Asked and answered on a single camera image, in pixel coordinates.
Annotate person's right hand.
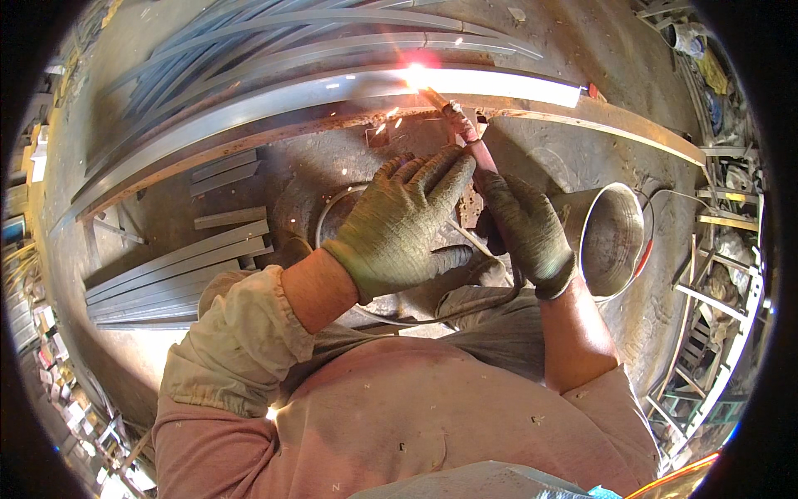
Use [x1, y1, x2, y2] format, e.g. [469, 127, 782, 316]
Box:
[474, 171, 579, 301]

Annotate person's left hand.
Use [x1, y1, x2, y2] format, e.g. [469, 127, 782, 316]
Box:
[321, 146, 478, 306]

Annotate red welding electrode holder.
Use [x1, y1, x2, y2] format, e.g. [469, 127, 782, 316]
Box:
[416, 86, 501, 183]

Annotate rusty metal plate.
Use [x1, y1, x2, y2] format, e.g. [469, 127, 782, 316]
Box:
[457, 184, 486, 230]

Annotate grey metal bucket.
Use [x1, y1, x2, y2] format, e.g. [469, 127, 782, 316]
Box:
[549, 181, 647, 304]

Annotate person's legs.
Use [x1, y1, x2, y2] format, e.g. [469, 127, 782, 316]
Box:
[198, 252, 548, 388]

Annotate long rusty steel bar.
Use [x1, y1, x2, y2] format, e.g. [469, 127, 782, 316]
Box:
[78, 94, 707, 222]

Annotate small round metal cup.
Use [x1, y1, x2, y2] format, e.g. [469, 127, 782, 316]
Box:
[279, 235, 314, 265]

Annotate person's body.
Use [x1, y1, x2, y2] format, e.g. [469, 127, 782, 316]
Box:
[153, 337, 662, 499]

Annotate metal racks with clutter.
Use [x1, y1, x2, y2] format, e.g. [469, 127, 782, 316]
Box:
[642, 143, 771, 465]

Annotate heap of bags and scrap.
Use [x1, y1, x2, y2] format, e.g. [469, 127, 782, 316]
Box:
[635, 0, 752, 146]

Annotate long grey steel tube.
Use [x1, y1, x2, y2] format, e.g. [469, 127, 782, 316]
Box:
[49, 65, 584, 241]

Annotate short grey steel bar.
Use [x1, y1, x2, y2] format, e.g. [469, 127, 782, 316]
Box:
[194, 206, 268, 231]

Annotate short grey steel pieces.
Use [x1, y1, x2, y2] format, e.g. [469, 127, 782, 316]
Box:
[189, 148, 263, 198]

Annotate pile of curved steel strips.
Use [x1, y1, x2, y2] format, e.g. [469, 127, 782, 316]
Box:
[84, 0, 544, 178]

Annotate stack of grey steel tubes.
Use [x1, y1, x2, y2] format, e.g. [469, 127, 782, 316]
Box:
[84, 218, 276, 331]

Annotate shelf of small boxes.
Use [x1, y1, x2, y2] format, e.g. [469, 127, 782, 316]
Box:
[0, 206, 158, 499]

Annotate grey welding cable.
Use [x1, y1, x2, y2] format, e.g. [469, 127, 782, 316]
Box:
[349, 274, 528, 331]

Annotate wire bucket handle red grip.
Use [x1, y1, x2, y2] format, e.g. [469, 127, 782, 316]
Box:
[633, 187, 714, 282]

